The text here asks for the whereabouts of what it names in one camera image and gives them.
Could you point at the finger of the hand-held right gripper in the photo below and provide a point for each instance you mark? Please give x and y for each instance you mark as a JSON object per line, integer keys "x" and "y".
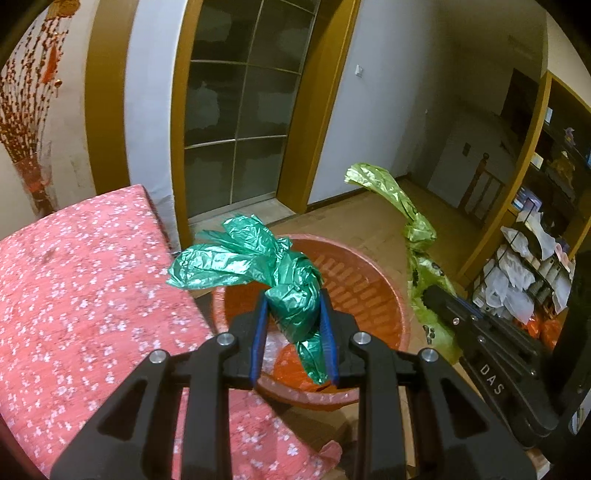
{"x": 512, "y": 333}
{"x": 443, "y": 304}

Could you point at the wooden chair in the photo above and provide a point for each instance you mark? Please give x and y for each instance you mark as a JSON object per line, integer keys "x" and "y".
{"x": 482, "y": 189}

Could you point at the pile of white plastic bags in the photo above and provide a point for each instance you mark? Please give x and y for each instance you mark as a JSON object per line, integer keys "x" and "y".
{"x": 512, "y": 286}

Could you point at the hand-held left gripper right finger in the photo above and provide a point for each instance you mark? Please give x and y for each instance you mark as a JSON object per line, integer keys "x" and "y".
{"x": 330, "y": 351}

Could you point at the red gold wall ornament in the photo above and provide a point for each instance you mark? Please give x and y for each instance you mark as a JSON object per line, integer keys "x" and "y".
{"x": 65, "y": 4}

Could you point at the glass vase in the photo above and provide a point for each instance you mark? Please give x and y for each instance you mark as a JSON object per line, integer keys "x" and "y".
{"x": 34, "y": 184}

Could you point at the red plastic basket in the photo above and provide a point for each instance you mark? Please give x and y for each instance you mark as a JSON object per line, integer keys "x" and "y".
{"x": 355, "y": 286}

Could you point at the wooden door frame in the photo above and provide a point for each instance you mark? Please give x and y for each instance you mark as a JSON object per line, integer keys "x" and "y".
{"x": 106, "y": 92}

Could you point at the crumpled clear plastic sheet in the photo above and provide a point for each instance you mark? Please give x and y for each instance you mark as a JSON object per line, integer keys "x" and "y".
{"x": 277, "y": 344}

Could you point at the frosted glass sliding door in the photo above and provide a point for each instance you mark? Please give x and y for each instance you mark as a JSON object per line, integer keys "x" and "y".
{"x": 240, "y": 92}

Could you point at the red berry branches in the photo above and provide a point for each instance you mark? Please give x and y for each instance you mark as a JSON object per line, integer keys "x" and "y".
{"x": 23, "y": 101}

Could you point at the light green plastic bag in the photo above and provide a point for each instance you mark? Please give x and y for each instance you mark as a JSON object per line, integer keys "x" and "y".
{"x": 420, "y": 230}

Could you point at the white cabinet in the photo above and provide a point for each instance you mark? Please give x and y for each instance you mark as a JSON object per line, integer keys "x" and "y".
{"x": 471, "y": 134}

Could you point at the white light switch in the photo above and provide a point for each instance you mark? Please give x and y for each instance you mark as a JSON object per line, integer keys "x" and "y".
{"x": 360, "y": 70}

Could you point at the dark green plastic bag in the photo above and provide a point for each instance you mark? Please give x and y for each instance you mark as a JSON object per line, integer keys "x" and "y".
{"x": 286, "y": 295}

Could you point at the orange packet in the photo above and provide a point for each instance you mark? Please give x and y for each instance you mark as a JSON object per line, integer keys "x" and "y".
{"x": 547, "y": 333}

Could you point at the orange plastic bag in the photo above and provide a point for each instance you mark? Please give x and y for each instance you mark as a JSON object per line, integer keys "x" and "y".
{"x": 288, "y": 370}

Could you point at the wooden shelf unit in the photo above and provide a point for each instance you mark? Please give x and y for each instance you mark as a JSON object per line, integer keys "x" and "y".
{"x": 538, "y": 138}

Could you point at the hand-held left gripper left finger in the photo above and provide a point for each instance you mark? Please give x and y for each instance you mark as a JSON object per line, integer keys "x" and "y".
{"x": 258, "y": 347}

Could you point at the table with pink floral cloth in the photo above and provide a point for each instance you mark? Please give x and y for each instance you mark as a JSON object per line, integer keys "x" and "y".
{"x": 92, "y": 300}

